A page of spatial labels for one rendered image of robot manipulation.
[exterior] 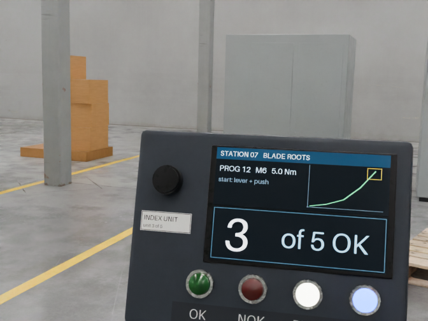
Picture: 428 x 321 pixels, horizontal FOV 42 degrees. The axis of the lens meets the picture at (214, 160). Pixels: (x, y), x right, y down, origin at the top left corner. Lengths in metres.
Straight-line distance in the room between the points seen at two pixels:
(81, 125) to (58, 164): 2.15
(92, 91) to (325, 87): 3.49
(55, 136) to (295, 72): 3.53
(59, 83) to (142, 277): 6.16
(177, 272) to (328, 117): 7.62
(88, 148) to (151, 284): 8.23
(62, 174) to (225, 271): 6.29
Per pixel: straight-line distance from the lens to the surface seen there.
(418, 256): 4.08
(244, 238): 0.53
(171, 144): 0.55
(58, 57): 6.67
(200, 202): 0.53
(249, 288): 0.52
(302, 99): 8.17
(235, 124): 8.44
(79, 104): 8.81
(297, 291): 0.52
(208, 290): 0.53
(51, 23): 6.73
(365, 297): 0.52
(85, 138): 8.77
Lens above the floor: 1.31
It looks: 8 degrees down
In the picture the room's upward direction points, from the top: 1 degrees clockwise
